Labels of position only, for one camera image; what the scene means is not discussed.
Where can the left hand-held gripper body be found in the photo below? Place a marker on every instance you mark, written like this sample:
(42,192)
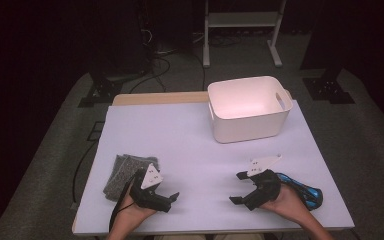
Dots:
(145,195)

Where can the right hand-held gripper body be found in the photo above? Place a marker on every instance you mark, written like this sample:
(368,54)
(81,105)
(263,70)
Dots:
(266,190)

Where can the grey towel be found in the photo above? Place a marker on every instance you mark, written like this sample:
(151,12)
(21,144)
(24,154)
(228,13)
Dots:
(123,173)

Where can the white plastic bin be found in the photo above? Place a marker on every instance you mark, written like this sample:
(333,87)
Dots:
(246,130)

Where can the blue and black toy car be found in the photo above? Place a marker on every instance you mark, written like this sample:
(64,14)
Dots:
(313,195)

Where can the person's left hand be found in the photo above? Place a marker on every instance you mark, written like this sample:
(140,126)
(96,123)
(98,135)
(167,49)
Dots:
(130,215)

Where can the person's right hand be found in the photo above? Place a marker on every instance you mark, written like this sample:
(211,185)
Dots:
(288,203)

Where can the white table cover sheet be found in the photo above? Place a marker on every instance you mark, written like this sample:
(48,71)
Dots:
(180,140)

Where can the black stand base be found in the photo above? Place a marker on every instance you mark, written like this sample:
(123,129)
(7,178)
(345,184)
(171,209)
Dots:
(326,90)
(103,90)

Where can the white metal stand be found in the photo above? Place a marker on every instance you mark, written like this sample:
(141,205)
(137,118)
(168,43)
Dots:
(243,19)

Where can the dark equipment box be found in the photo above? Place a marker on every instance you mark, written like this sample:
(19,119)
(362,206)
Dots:
(173,26)

